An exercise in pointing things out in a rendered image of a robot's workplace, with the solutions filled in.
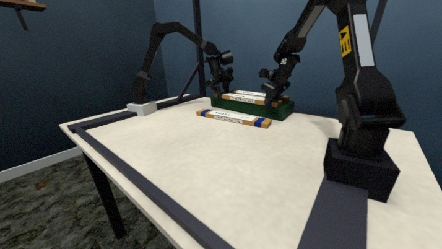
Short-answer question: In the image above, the green flat rectangular platform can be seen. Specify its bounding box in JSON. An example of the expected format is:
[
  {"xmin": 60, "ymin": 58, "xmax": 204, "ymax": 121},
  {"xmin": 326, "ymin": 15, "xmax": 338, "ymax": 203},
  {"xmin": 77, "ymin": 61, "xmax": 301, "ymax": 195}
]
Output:
[{"xmin": 210, "ymin": 96, "xmax": 295, "ymax": 121}]

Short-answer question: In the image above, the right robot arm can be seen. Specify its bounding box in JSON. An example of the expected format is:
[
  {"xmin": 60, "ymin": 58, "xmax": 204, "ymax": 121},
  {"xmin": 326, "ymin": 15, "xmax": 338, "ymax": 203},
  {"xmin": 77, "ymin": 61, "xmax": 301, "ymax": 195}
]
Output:
[{"xmin": 130, "ymin": 21, "xmax": 233, "ymax": 105}]

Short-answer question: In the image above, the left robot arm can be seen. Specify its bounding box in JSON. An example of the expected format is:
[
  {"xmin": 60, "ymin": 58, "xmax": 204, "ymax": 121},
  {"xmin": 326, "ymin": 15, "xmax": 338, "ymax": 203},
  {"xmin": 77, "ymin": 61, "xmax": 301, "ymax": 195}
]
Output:
[{"xmin": 274, "ymin": 0, "xmax": 407, "ymax": 162}]

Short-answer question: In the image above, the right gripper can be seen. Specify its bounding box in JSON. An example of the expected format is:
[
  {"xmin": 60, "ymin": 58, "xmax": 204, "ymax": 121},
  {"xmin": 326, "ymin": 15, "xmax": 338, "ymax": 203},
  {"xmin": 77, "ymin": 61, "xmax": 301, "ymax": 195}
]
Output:
[{"xmin": 204, "ymin": 66, "xmax": 234, "ymax": 97}]

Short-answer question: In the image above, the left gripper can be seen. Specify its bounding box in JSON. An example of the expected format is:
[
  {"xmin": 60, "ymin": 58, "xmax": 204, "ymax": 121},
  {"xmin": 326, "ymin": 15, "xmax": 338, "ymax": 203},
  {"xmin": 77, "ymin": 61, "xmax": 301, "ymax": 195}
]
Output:
[{"xmin": 261, "ymin": 67, "xmax": 291, "ymax": 104}]

